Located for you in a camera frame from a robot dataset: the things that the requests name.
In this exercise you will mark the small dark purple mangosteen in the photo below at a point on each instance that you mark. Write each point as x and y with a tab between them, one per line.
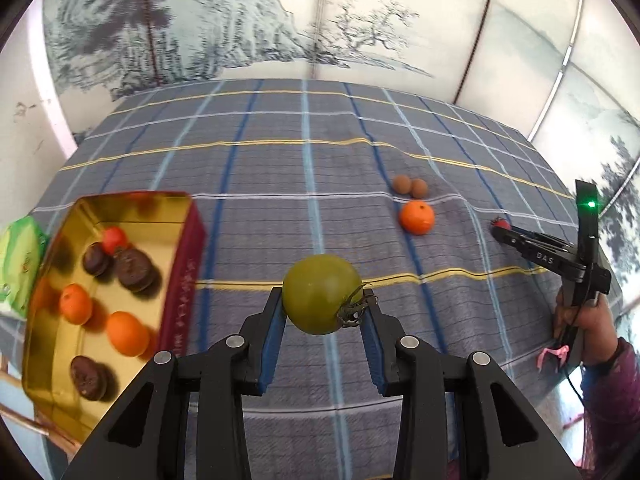
95	260

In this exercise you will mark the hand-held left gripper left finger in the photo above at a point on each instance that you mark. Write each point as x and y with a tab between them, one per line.
272	350

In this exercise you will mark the orange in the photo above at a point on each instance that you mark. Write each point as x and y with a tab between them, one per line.
76	304
416	216
127	332

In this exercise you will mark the person's right hand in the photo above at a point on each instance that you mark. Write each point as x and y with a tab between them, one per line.
597	330

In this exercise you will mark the large dark purple mangosteen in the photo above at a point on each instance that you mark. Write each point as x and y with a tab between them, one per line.
135	270

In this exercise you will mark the small brown longan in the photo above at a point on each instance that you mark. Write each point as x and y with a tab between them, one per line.
419	188
401	184

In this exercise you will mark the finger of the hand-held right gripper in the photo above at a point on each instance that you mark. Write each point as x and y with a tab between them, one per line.
515	241
550	242

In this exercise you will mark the pink plastic object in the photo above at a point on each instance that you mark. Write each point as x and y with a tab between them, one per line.
552	354

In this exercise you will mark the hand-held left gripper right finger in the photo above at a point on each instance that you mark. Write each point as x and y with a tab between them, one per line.
377	355

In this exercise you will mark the plaid bed sheet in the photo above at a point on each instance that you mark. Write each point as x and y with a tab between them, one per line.
320	160

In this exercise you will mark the green tomato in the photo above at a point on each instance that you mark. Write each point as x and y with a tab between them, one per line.
320	292

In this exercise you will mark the red and gold tin box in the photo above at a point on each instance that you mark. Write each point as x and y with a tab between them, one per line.
185	280

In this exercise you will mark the landscape wall mural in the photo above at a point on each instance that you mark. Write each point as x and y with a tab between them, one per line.
200	25

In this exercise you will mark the red tomato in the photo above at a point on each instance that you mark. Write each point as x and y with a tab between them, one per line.
500	221
114	239

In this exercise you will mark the green tissue packet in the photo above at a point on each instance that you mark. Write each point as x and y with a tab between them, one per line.
20	260

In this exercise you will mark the brown wrinkled passion fruit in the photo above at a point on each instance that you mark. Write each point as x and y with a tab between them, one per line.
87	377

